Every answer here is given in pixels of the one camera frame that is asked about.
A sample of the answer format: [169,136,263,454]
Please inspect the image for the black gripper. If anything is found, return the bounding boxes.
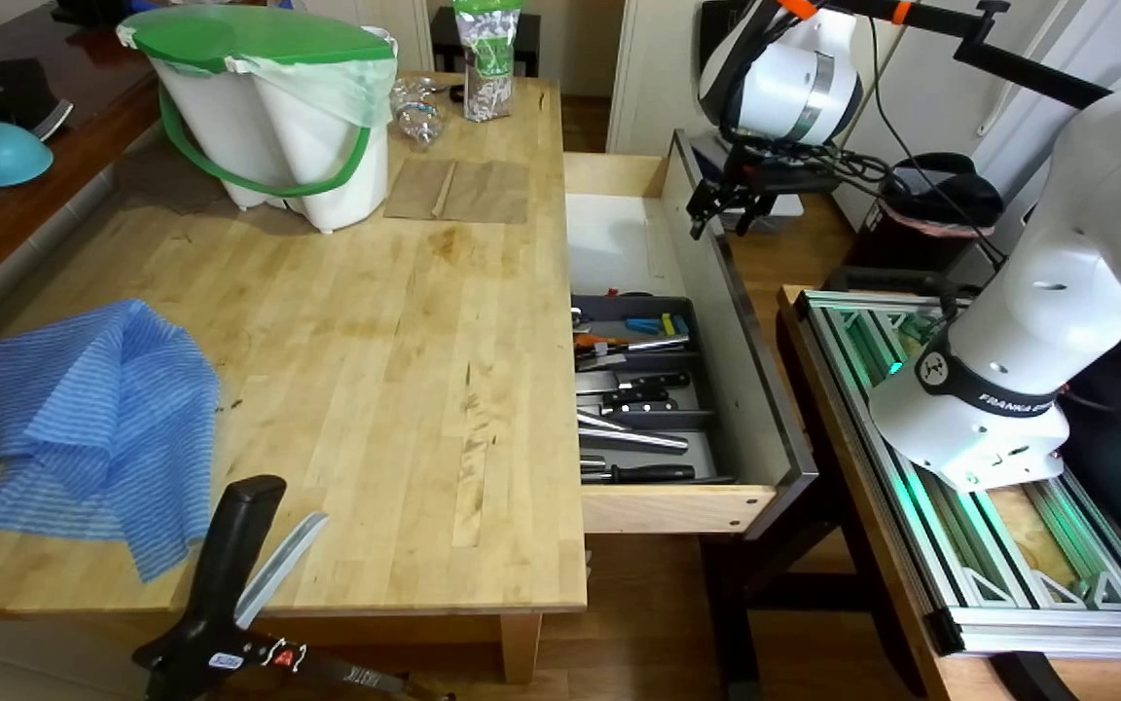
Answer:
[682,132,839,246]

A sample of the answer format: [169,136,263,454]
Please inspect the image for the grey cutlery organizer tray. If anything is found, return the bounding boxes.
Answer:
[568,286,730,488]

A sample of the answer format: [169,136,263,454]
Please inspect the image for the black round bin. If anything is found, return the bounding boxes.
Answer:
[828,146,1021,296]

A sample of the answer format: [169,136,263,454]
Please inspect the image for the brown wood veneer sheet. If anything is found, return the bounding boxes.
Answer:
[442,154,538,227]
[382,154,455,227]

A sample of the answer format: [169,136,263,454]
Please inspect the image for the silver metal utensil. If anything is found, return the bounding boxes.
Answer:
[570,414,697,454]

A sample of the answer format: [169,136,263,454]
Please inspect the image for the clear plastic bag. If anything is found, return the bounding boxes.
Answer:
[452,0,524,129]

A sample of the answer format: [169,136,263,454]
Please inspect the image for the robot stand with black legs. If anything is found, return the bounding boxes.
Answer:
[697,283,1121,701]

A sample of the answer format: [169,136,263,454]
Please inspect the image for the translucent bucket liner bag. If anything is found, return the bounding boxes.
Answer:
[111,36,404,136]

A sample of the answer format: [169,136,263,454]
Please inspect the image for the wooden table leg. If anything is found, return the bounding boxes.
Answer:
[495,611,546,690]

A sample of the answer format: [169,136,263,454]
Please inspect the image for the green bucket lid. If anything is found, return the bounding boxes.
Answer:
[123,2,399,79]

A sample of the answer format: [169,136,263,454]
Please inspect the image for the blue cleaning cloth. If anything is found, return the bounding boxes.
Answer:
[0,296,226,588]

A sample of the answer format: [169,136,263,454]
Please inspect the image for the dark wood sideboard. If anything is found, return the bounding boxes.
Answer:
[0,11,164,357]

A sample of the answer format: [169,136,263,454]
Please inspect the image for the orange handled utensil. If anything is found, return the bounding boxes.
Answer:
[568,328,697,363]

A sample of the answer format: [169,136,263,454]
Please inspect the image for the black handled knife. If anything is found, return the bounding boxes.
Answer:
[581,460,699,488]
[586,394,684,420]
[581,368,697,398]

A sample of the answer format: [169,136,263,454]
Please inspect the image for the white bucket with green handle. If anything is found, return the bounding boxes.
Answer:
[115,2,404,237]

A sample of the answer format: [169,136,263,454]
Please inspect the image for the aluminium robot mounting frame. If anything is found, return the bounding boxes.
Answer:
[799,283,1121,656]

